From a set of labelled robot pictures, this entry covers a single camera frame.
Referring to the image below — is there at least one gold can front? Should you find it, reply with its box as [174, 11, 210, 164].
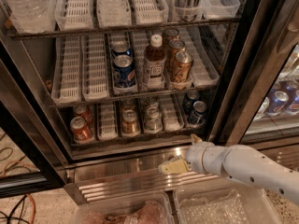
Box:
[171, 51, 193, 83]

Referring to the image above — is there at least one black cable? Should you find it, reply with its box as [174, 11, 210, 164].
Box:
[0, 193, 29, 224]

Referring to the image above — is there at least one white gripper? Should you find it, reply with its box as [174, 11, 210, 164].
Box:
[158, 133, 214, 175]

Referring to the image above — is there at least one clear bin with pink items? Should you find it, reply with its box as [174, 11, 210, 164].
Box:
[71, 191, 174, 224]

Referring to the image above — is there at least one orange cable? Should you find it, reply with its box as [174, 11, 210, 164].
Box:
[0, 147, 40, 224]

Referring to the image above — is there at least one orange soda can front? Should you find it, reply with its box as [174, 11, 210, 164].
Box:
[70, 117, 93, 142]

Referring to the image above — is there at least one blue soda can front bottom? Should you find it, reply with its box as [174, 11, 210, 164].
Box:
[188, 101, 207, 125]

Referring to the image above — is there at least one clear water bottle left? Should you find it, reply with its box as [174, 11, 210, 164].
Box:
[6, 0, 57, 34]

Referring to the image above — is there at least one orange soda can rear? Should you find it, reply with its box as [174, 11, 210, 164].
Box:
[73, 105, 93, 124]

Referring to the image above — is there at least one brown soda can rear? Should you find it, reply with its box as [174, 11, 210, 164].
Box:
[121, 99, 136, 111]

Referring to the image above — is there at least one brown soda can front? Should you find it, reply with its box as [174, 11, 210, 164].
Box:
[121, 109, 139, 135]

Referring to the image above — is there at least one blue can behind glass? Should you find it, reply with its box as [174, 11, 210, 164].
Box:
[266, 91, 289, 116]

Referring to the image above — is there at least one blue pepsi can rear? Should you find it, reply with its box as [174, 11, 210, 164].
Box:
[112, 43, 132, 59]

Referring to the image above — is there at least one blue pepsi can front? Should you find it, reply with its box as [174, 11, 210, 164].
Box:
[113, 55, 136, 89]

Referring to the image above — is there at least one brown soda can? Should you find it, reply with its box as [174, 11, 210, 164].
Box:
[121, 99, 136, 111]
[121, 109, 139, 135]

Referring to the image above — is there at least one orange soda can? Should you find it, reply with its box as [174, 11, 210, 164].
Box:
[73, 105, 93, 124]
[70, 117, 93, 142]

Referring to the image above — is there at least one green 7up can rear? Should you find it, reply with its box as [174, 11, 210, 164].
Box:
[144, 97, 159, 109]

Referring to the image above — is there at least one gold can middle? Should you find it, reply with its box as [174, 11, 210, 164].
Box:
[165, 39, 186, 72]

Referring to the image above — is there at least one right fridge glass door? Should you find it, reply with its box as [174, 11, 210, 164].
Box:
[209, 0, 299, 148]

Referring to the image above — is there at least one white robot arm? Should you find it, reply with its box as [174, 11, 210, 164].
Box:
[158, 134, 299, 204]

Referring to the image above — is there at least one gold can rear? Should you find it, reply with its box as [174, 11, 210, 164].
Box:
[162, 28, 180, 47]

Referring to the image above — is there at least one gold can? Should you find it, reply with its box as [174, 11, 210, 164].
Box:
[165, 39, 186, 72]
[171, 51, 193, 83]
[162, 28, 180, 47]

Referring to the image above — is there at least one blue soda can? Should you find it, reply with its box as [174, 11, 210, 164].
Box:
[182, 91, 200, 114]
[188, 101, 207, 125]

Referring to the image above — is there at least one stainless fridge bottom grille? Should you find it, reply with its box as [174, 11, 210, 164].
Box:
[64, 143, 216, 205]

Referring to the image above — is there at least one blue pepsi can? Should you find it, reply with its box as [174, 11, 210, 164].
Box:
[112, 43, 132, 59]
[113, 55, 136, 89]

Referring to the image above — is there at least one blue soda can rear bottom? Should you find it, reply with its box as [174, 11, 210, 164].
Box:
[182, 91, 200, 114]

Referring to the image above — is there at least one clear bin with bubble wrap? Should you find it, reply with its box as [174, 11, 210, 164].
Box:
[173, 179, 282, 224]

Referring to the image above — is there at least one open fridge door left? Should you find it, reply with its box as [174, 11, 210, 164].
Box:
[0, 44, 66, 198]

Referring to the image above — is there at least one brown tea bottle white cap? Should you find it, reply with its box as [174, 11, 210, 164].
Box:
[143, 35, 165, 86]

